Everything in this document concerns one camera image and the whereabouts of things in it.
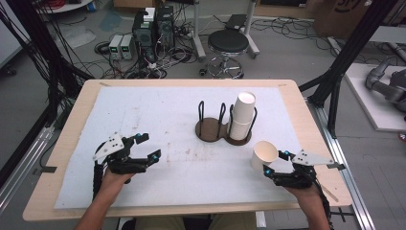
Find black braided cable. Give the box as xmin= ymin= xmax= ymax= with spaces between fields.
xmin=92 ymin=159 xmax=105 ymax=201
xmin=314 ymin=177 xmax=335 ymax=230

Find white platform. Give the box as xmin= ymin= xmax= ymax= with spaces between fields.
xmin=344 ymin=61 xmax=406 ymax=132

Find grey bench power supply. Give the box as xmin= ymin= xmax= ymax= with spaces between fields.
xmin=120 ymin=34 xmax=135 ymax=61
xmin=108 ymin=34 xmax=124 ymax=60

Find aluminium rail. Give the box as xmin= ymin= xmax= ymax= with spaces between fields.
xmin=0 ymin=124 xmax=56 ymax=213
xmin=305 ymin=98 xmax=376 ymax=230

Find black metal frame post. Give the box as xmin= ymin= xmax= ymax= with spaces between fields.
xmin=0 ymin=0 xmax=95 ymax=190
xmin=300 ymin=0 xmax=406 ymax=139

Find stack of white paper cups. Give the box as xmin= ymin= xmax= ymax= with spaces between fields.
xmin=228 ymin=91 xmax=258 ymax=142

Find person's khaki trousers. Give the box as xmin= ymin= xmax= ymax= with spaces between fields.
xmin=135 ymin=213 xmax=257 ymax=230

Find black round stool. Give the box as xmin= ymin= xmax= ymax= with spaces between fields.
xmin=207 ymin=29 xmax=250 ymax=80

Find brown cardboard box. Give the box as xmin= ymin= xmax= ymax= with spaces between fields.
xmin=314 ymin=0 xmax=377 ymax=39

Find person's left hand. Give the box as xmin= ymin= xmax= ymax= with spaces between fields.
xmin=101 ymin=168 xmax=137 ymax=196

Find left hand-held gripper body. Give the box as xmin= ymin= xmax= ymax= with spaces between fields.
xmin=93 ymin=132 xmax=151 ymax=175

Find person's right hand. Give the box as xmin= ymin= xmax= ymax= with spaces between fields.
xmin=284 ymin=183 xmax=322 ymax=206

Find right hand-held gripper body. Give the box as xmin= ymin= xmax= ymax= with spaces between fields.
xmin=271 ymin=149 xmax=335 ymax=190

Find single white paper cup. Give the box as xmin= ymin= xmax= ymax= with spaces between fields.
xmin=251 ymin=140 xmax=280 ymax=172

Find white foam table mat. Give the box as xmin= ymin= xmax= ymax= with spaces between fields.
xmin=54 ymin=85 xmax=303 ymax=210

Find tangle of floor cables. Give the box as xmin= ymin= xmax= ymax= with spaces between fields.
xmin=94 ymin=39 xmax=196 ymax=80

